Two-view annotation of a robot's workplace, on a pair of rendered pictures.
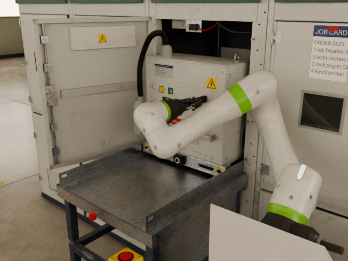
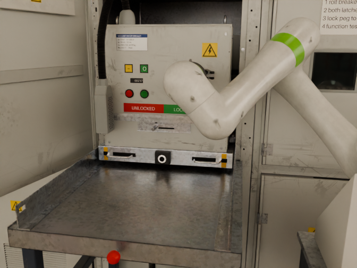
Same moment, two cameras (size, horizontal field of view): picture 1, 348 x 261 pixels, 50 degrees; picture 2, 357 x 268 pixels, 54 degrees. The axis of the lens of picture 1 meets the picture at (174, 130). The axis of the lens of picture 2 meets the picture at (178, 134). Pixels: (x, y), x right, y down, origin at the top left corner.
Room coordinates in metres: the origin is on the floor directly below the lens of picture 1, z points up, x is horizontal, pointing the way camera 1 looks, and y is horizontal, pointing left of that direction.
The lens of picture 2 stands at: (0.61, 0.58, 1.33)
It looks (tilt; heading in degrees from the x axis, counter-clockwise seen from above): 15 degrees down; 329
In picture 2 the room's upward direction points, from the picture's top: straight up
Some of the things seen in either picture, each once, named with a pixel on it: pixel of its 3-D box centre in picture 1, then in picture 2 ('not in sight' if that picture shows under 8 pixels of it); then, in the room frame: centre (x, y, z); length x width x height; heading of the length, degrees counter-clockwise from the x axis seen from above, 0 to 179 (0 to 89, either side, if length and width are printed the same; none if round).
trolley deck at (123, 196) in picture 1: (155, 184); (151, 194); (1.62, 0.09, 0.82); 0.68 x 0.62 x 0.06; 139
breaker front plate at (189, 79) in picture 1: (182, 110); (163, 92); (1.77, -0.04, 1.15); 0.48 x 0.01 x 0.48; 49
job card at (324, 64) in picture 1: (330, 53); (343, 5); (1.45, -0.60, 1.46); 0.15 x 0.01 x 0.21; 49
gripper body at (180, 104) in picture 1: (178, 106); not in sight; (1.53, -0.02, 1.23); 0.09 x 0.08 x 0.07; 139
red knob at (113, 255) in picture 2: (94, 215); (115, 254); (1.34, 0.33, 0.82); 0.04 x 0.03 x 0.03; 139
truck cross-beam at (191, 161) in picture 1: (183, 157); (164, 155); (1.78, -0.05, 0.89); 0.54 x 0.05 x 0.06; 49
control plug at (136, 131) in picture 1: (142, 117); (104, 108); (1.85, 0.17, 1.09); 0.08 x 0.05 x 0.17; 139
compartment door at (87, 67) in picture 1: (100, 90); (33, 76); (1.95, 0.39, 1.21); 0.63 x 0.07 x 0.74; 124
